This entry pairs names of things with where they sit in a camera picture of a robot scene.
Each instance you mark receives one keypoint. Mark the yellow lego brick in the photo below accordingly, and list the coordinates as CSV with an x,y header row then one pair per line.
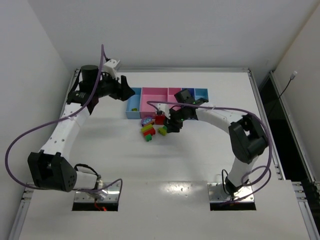
x,y
162,131

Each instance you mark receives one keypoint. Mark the right light blue bin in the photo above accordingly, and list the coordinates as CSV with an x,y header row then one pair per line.
x,y
201,93

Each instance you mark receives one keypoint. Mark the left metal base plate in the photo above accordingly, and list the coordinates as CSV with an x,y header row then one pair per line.
x,y
109,195

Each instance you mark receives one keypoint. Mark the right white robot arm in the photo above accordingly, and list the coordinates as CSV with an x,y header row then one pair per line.
x,y
247,138

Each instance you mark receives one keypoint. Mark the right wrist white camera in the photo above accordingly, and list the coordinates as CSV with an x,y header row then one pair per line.
x,y
162,111

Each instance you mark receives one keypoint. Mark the periwinkle blue bin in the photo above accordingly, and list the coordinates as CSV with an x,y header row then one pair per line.
x,y
190,91

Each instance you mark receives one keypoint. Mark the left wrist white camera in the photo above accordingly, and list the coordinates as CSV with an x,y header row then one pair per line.
x,y
111,67

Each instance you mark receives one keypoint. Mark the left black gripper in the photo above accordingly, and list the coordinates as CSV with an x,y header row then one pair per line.
x,y
120,88

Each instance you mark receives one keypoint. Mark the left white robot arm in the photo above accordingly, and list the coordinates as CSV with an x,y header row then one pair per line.
x,y
50,167

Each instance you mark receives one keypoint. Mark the multicolour stacked lego block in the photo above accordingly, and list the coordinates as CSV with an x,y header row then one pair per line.
x,y
148,130

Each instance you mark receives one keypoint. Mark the wrist white camera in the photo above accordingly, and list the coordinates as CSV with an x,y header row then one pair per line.
x,y
111,67
162,111

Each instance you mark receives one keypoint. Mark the red round lego piece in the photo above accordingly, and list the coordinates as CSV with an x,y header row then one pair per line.
x,y
159,119

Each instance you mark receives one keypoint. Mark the small green lego brick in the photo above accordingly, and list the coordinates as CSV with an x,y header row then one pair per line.
x,y
148,137

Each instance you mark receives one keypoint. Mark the white front board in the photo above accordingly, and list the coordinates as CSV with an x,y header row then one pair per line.
x,y
155,210

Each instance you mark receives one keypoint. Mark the pink divided tray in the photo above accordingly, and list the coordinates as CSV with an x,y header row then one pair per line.
x,y
162,94

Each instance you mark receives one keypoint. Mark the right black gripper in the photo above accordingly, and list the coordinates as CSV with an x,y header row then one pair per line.
x,y
173,124

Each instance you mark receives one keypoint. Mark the purple flower lego piece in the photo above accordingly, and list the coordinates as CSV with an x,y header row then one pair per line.
x,y
147,121

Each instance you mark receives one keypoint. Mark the left light blue bin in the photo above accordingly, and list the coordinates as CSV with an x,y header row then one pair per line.
x,y
134,102

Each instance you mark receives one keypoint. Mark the light blue bin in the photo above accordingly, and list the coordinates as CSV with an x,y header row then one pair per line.
x,y
134,102
201,93

